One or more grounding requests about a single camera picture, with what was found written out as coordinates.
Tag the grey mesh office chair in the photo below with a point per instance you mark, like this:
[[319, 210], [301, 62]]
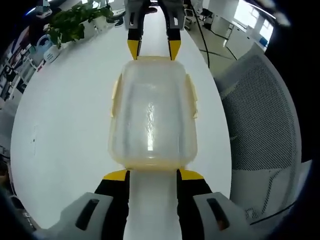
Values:
[[262, 140]]

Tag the green potted plant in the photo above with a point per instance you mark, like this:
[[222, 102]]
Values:
[[72, 22]]

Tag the person's right hand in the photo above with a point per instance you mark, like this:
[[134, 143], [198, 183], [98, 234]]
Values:
[[151, 10]]

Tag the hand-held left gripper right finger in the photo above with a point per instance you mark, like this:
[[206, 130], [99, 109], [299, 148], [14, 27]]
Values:
[[205, 212]]

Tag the white cabinet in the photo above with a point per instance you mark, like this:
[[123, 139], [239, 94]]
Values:
[[232, 27]]

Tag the white blue desk gadget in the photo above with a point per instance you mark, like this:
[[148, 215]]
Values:
[[46, 48]]

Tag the clear plastic food container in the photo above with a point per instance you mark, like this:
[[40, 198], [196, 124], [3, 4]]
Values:
[[153, 112]]

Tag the white plant pot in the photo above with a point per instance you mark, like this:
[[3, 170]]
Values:
[[96, 23]]

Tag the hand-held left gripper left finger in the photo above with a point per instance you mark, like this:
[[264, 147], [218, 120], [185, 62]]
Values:
[[100, 212]]

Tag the black office chair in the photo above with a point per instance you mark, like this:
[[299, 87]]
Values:
[[208, 16]]

